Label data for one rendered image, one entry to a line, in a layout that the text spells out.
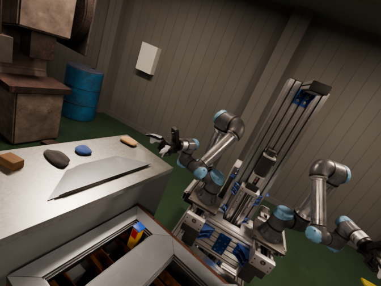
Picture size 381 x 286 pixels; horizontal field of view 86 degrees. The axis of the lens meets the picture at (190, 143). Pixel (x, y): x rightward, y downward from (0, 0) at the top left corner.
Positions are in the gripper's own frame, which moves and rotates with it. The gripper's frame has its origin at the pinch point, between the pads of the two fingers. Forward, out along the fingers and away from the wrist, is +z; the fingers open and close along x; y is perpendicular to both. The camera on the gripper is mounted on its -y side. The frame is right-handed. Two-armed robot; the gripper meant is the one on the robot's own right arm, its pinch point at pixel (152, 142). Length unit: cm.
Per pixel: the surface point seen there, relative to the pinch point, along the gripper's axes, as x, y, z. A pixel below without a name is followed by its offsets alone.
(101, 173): 20.9, 41.5, 8.3
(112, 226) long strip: -6, 61, 6
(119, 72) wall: 369, 91, -165
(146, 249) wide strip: -28, 57, -5
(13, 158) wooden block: 40, 41, 49
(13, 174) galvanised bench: 32, 45, 50
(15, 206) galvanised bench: 8, 42, 51
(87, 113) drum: 312, 172, -95
